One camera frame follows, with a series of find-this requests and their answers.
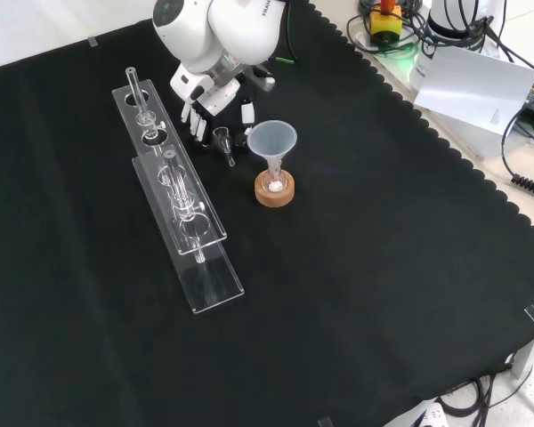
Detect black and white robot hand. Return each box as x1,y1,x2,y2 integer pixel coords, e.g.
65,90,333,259
168,64,277,149

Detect translucent plastic funnel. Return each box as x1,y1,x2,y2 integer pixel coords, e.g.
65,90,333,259
247,119,299,179

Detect clear acrylic funnel stand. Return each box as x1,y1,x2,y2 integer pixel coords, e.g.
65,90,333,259
110,66,246,316

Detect small round-bottom glass flask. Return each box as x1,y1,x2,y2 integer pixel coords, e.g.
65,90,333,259
263,165,288,195

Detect yellow stop button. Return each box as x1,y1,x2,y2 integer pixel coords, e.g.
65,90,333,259
368,0,404,45

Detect black cloth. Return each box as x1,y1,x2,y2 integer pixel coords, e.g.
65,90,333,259
0,0,534,427

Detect pale board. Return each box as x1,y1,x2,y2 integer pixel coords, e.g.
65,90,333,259
410,43,534,137

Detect white power strip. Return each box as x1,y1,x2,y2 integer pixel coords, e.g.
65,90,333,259
408,401,451,427

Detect cork ring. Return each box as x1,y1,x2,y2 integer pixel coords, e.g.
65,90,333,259
254,170,296,208

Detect black coiled cable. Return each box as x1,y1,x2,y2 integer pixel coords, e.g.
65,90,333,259
500,109,534,200

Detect black floor cable bundle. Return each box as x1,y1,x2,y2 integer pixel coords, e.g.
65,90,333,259
435,350,534,423

